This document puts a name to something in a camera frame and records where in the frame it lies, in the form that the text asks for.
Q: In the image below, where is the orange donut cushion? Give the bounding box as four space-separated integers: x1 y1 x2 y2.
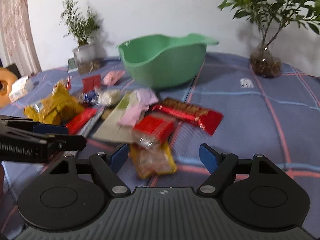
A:
0 67 18 108

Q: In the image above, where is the red clear snack packet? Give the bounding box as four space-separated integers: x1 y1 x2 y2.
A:
132 113 177 151

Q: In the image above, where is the yellow chips bag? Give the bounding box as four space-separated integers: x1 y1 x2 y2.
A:
23 82 85 125

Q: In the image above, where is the blue plaid tablecloth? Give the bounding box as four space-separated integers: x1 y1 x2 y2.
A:
1 53 319 239

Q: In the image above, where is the long red chocolate bar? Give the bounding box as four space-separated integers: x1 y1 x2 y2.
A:
152 98 223 136

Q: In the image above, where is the small pink candy packet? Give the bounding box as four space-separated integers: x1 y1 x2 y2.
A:
101 70 125 87

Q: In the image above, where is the dark red packet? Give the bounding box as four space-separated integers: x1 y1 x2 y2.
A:
82 75 101 94

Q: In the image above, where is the broad-leaf plant in glass vase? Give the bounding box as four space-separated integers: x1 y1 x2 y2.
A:
218 0 319 78

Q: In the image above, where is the beige green snack pack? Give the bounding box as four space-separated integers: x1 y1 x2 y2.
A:
92 91 138 144

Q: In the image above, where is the fine-leaf plant in white cup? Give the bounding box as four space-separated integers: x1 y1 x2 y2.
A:
60 0 100 74

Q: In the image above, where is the orange clear cracker packet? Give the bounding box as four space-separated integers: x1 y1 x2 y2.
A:
129 141 177 179

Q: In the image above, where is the green plastic bowl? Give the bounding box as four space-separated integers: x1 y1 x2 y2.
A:
118 34 219 89

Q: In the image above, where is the white tissue packet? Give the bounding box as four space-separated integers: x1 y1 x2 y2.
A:
9 76 34 103

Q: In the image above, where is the red slim snack stick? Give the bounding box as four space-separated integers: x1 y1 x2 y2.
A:
66 108 97 135

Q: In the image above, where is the pink floral curtain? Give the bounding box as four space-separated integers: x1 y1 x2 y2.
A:
1 0 41 76

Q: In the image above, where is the white digital clock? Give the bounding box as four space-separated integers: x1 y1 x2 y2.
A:
67 58 78 73

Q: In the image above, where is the white nougat clear wrapper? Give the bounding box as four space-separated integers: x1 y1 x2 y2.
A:
98 89 121 107

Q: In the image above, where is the pink snack wrapper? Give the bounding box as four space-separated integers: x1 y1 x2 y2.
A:
118 88 159 127

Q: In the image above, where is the blue foil chocolate ball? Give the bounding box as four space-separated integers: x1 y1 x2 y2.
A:
82 90 98 105

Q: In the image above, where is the red white printed snack bag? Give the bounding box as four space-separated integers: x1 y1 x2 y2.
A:
52 76 72 93

